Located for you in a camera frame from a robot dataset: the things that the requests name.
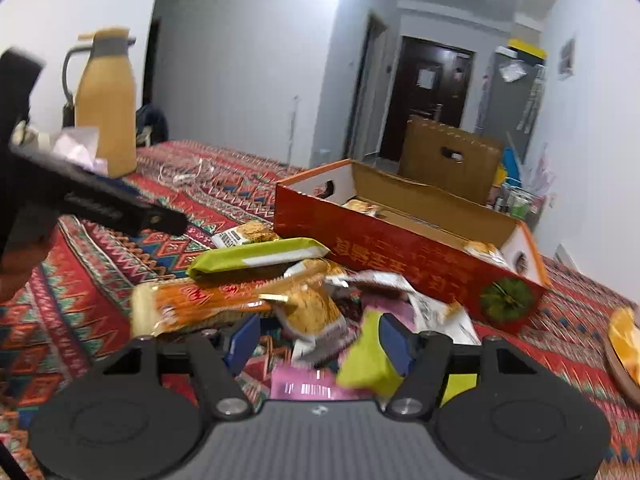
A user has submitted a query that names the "white cable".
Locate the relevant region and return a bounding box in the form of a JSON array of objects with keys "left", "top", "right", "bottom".
[{"left": 157, "top": 157, "right": 212, "bottom": 187}]

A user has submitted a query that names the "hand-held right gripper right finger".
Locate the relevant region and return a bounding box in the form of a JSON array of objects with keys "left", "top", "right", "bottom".
[{"left": 378, "top": 312, "right": 538, "bottom": 421}]

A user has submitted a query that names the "cluttered small shelf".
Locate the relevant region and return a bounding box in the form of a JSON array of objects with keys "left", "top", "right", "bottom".
[{"left": 487, "top": 180, "right": 546, "bottom": 222}]

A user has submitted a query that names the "lime green snack packet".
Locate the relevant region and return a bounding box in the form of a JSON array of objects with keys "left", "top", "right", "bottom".
[{"left": 337, "top": 310, "right": 403, "bottom": 396}]

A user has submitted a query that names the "red cardboard box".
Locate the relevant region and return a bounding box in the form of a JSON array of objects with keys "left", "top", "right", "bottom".
[{"left": 274, "top": 115, "right": 551, "bottom": 333}]

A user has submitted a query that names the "dark cloth bundle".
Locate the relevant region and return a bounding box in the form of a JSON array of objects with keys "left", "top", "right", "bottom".
[{"left": 135, "top": 105, "right": 169, "bottom": 148}]

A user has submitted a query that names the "grey side door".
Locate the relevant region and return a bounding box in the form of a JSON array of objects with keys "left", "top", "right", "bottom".
[{"left": 349, "top": 12, "right": 392, "bottom": 159}]

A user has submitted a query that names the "long orange snack packet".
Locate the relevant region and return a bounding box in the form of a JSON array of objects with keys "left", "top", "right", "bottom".
[{"left": 131, "top": 280, "right": 273, "bottom": 337}]

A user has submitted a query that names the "bowl of peels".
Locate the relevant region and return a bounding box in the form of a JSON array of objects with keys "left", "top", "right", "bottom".
[{"left": 607, "top": 307, "right": 640, "bottom": 381}]

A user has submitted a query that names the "purple wall decoration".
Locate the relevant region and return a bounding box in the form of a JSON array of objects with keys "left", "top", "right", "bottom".
[{"left": 525, "top": 144, "right": 557, "bottom": 197}]

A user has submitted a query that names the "blue plastic bag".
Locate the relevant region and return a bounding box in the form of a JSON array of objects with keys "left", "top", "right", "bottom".
[{"left": 500, "top": 147, "right": 524, "bottom": 181}]

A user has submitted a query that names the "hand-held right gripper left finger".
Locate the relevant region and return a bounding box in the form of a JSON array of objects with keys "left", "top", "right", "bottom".
[{"left": 102, "top": 316, "right": 261, "bottom": 421}]

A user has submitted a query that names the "white orange cracker packet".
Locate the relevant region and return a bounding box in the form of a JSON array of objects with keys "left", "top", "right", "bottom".
[
  {"left": 257, "top": 260, "right": 351, "bottom": 361},
  {"left": 210, "top": 220, "right": 281, "bottom": 250},
  {"left": 344, "top": 198, "right": 382, "bottom": 217},
  {"left": 462, "top": 240, "right": 512, "bottom": 269}
]

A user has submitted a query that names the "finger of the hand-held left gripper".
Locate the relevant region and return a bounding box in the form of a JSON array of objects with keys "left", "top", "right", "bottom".
[{"left": 140, "top": 204, "right": 188, "bottom": 237}]

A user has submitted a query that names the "purple tissue pack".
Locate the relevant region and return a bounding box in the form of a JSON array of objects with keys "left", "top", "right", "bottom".
[{"left": 50, "top": 127, "right": 108, "bottom": 173}]

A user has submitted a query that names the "patterned red tablecloth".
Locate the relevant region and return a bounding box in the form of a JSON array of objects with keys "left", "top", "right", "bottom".
[{"left": 0, "top": 140, "right": 640, "bottom": 480}]

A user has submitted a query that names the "dark brown entrance door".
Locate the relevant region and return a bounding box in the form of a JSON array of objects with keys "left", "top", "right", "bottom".
[{"left": 380, "top": 36, "right": 475, "bottom": 161}]

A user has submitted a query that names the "yellow box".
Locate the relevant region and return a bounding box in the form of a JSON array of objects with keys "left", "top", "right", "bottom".
[{"left": 507, "top": 37, "right": 546, "bottom": 59}]

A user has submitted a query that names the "pink snack packet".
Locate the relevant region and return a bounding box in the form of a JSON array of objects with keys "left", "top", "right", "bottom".
[{"left": 270, "top": 365, "right": 373, "bottom": 402}]

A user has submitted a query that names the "person's left hand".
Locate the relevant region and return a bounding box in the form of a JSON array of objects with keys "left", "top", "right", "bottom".
[{"left": 0, "top": 242, "right": 51, "bottom": 303}]

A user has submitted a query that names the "white brown snack packet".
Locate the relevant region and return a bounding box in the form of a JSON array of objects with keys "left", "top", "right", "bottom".
[{"left": 350, "top": 270, "right": 417, "bottom": 306}]

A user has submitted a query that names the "clear plastic bag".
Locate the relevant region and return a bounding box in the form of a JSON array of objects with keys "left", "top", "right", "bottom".
[{"left": 500, "top": 60, "right": 529, "bottom": 83}]

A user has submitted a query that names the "long green snack packet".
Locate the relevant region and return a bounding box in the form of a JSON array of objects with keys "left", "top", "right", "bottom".
[{"left": 187, "top": 237, "right": 332, "bottom": 281}]

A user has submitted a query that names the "grey refrigerator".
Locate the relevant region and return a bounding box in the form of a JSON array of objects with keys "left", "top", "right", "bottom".
[{"left": 475, "top": 46, "right": 546, "bottom": 161}]

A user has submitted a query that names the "wall poster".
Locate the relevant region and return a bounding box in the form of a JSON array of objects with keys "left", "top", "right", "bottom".
[{"left": 557, "top": 37, "right": 576, "bottom": 81}]

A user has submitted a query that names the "yellow thermos jug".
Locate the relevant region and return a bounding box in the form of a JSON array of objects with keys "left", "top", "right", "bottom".
[{"left": 62, "top": 27, "right": 138, "bottom": 178}]

